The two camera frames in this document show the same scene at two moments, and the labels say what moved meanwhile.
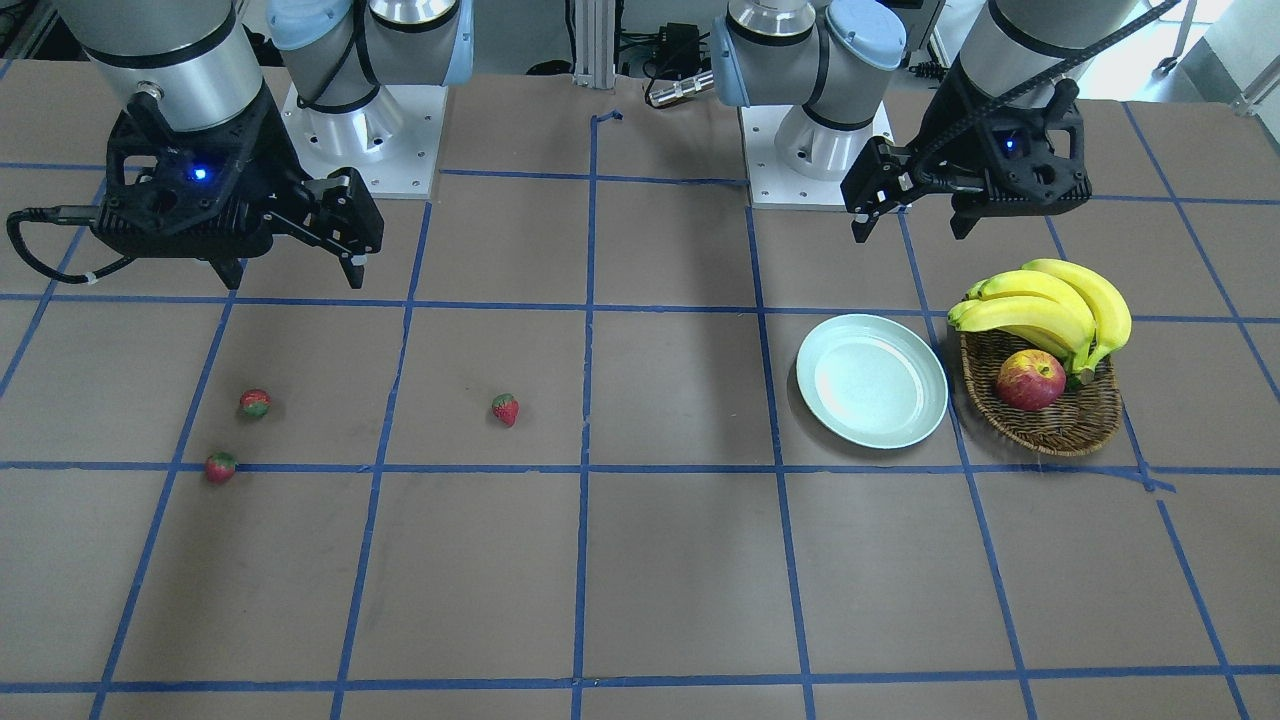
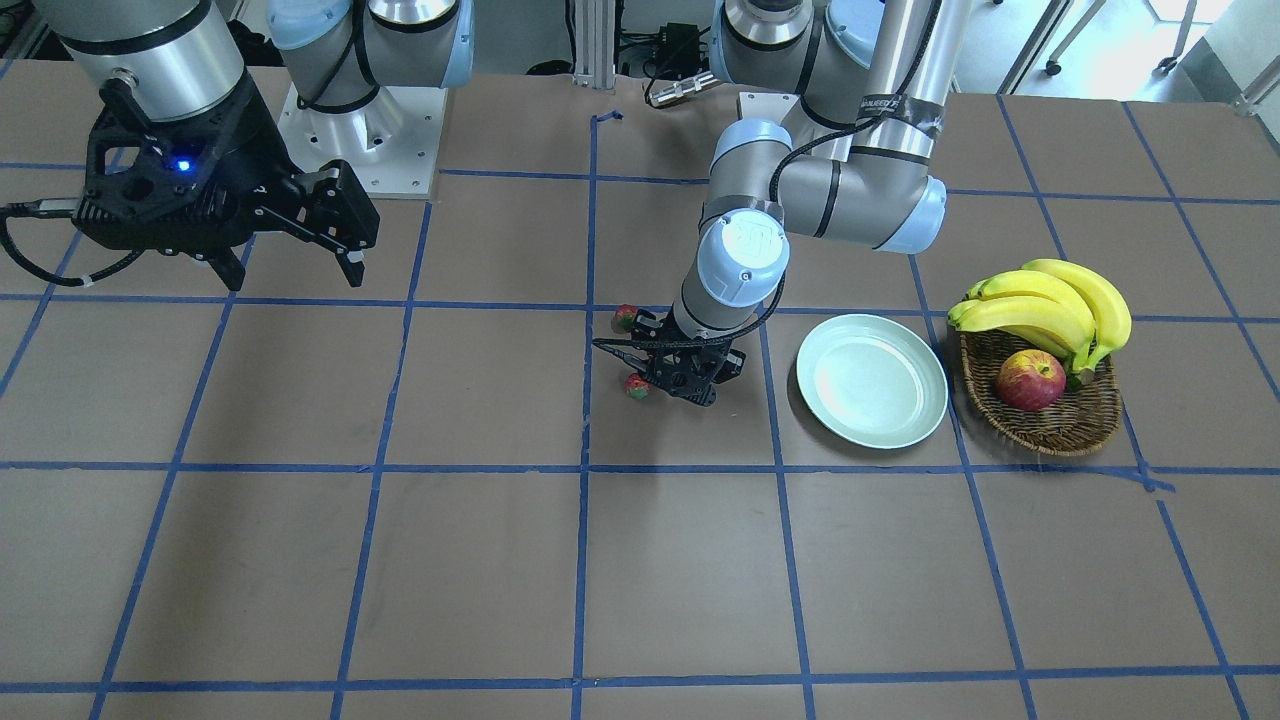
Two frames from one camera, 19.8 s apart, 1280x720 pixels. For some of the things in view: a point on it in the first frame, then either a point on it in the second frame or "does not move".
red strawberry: x=220 y=466 to x=637 y=386
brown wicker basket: x=1081 y=419 does not move
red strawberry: x=255 y=402 to x=625 y=316
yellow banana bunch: x=1054 y=303 does not move
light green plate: x=874 y=379 does not move
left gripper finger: x=883 y=175 to x=703 y=395
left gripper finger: x=966 y=218 to x=628 y=350
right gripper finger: x=335 y=211 does not move
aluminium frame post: x=595 y=44 does not move
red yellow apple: x=1031 y=380 does not move
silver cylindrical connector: x=679 y=89 does not move
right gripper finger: x=228 y=268 does not move
